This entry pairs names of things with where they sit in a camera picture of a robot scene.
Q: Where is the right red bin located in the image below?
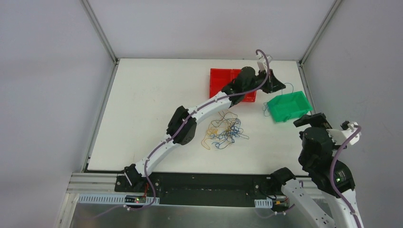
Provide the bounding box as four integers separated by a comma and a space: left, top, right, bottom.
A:
231, 69, 256, 103

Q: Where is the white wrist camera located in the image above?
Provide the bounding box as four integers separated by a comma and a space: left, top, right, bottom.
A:
326, 121, 359, 146
256, 54, 273, 75

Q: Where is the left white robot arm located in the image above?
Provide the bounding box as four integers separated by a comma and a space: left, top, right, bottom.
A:
123, 66, 286, 192

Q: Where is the left red bin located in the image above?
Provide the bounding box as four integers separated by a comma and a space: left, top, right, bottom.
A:
209, 68, 234, 98

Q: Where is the red bin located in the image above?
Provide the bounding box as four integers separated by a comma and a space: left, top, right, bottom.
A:
231, 69, 256, 103
209, 68, 234, 98

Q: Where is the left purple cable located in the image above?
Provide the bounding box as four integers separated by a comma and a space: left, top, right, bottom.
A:
124, 49, 272, 211

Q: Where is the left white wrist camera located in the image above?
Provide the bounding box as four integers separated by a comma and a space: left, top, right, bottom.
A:
256, 54, 273, 75

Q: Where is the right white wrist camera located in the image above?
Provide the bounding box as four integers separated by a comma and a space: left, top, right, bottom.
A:
326, 121, 359, 146

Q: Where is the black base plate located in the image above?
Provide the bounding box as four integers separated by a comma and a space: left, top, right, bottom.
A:
115, 168, 296, 207

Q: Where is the wire bundle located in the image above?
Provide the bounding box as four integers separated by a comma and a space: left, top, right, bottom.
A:
201, 109, 250, 151

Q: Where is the green plastic bin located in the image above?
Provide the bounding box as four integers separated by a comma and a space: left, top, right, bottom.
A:
267, 91, 313, 123

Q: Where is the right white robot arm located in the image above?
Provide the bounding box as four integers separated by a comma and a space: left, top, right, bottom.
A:
268, 113, 363, 228

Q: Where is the blue wire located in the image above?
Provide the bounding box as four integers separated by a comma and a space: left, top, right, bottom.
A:
262, 82, 295, 118

